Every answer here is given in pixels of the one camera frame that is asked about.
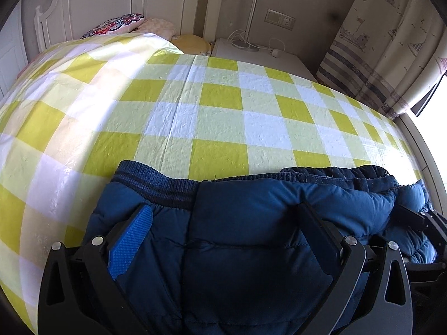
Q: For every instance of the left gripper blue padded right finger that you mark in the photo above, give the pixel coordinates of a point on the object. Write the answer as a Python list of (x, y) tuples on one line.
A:
[(323, 238)]

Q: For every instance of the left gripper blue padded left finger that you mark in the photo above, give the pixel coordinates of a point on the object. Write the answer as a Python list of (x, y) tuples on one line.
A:
[(126, 243)]

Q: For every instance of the blue quilted puffer jacket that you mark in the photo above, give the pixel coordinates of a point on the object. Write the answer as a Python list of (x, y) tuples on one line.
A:
[(228, 256)]

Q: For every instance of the yellow white checkered quilt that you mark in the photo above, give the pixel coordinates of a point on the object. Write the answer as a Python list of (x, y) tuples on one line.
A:
[(83, 106)]

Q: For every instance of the dark framed window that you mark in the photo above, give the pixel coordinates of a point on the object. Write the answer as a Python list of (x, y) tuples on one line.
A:
[(423, 102)]

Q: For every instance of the white bedside table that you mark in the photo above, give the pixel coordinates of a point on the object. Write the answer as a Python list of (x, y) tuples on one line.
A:
[(286, 62)]

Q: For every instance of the patterned striped curtain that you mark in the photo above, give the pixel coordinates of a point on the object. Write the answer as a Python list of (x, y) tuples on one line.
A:
[(387, 54)]

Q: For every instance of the white slim desk lamp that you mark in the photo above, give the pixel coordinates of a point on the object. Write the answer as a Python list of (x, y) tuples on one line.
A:
[(249, 10)]

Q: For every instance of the yellow pillow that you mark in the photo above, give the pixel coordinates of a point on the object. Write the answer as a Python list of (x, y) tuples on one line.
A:
[(192, 44)]

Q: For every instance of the white wardrobe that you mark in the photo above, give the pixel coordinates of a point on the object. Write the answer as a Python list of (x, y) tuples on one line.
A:
[(13, 57)]

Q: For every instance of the colourful patterned pillow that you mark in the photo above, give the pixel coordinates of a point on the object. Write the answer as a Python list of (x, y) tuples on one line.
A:
[(117, 25)]

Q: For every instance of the peach checkered pillow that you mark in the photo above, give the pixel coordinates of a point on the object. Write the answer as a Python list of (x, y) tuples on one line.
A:
[(157, 26)]

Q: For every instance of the white wooden headboard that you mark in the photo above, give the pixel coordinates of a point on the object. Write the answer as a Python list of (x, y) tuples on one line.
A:
[(69, 19)]

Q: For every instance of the white charger with cable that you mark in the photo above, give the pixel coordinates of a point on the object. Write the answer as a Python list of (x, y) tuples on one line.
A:
[(272, 51)]

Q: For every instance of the wall socket panel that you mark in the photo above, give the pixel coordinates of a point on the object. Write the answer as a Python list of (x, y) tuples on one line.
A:
[(279, 19)]

